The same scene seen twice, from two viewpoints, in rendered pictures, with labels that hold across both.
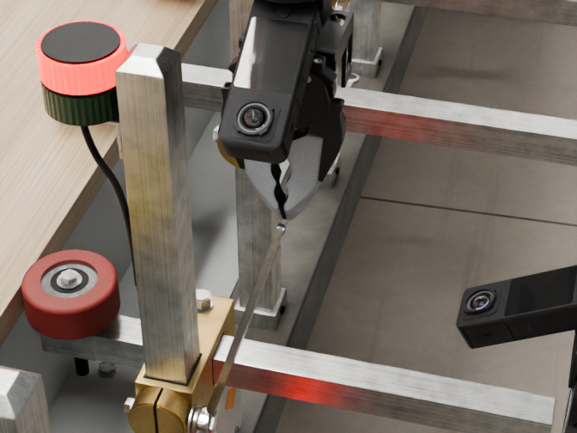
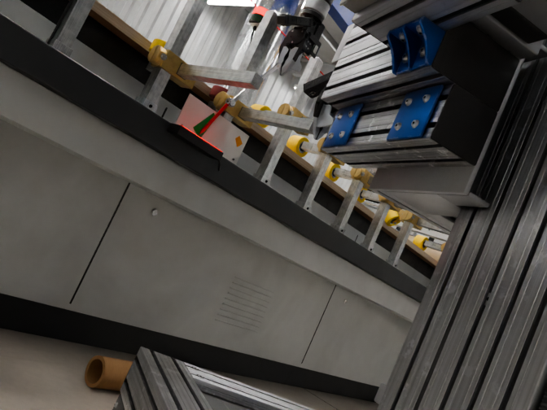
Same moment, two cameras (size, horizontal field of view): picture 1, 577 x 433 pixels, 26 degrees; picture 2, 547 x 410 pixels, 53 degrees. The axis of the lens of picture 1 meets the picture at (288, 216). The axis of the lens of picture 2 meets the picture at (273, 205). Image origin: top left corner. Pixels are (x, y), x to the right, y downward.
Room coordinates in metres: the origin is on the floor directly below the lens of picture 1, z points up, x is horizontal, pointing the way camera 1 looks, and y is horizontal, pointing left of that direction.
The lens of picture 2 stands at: (-0.57, -0.85, 0.47)
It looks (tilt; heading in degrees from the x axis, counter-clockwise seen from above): 6 degrees up; 28
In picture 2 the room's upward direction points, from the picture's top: 25 degrees clockwise
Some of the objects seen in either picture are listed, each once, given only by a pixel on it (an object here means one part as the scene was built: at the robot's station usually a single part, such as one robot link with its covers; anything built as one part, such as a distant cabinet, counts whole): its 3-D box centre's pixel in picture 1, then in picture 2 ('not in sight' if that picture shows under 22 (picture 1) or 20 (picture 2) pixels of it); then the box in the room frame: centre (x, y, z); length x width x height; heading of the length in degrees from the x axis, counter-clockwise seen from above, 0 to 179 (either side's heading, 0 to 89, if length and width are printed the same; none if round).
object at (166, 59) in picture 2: not in sight; (172, 67); (0.50, 0.15, 0.84); 0.14 x 0.06 x 0.05; 165
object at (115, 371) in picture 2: not in sight; (139, 378); (0.74, -0.01, 0.04); 0.30 x 0.08 x 0.08; 165
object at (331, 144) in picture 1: (312, 126); (298, 47); (0.74, -0.02, 1.09); 0.05 x 0.02 x 0.09; 75
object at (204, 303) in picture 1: (201, 299); not in sight; (0.79, 0.07, 0.88); 0.02 x 0.02 x 0.01
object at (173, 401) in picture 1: (180, 367); (234, 109); (0.74, 0.09, 0.85); 0.14 x 0.06 x 0.05; 165
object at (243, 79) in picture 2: not in sight; (199, 74); (0.49, 0.06, 0.84); 0.44 x 0.03 x 0.04; 75
